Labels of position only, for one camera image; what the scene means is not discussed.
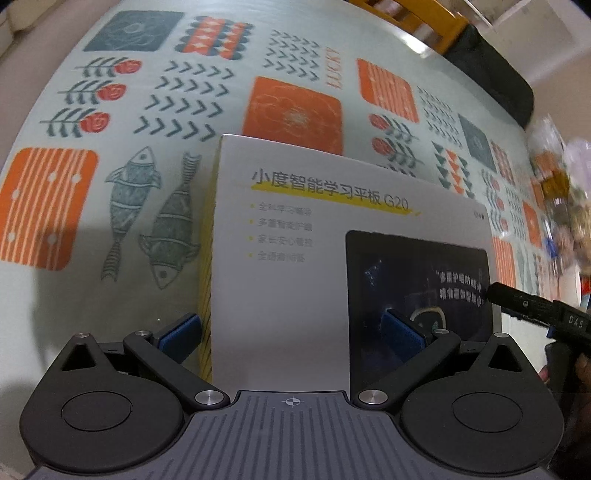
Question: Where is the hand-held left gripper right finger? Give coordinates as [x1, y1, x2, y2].
[353, 308, 525, 409]

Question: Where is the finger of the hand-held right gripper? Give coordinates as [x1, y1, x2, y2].
[487, 281, 559, 329]

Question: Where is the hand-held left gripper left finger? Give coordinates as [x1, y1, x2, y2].
[60, 312, 230, 411]

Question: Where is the white tablet box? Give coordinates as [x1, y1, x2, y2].
[196, 134, 502, 398]

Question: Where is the desktop with patterned cloth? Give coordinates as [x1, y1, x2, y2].
[0, 0, 591, 467]

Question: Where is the pile of snack packets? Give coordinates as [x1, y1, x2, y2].
[525, 114, 591, 306]

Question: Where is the wooden chair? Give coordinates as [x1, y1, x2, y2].
[346, 0, 468, 54]

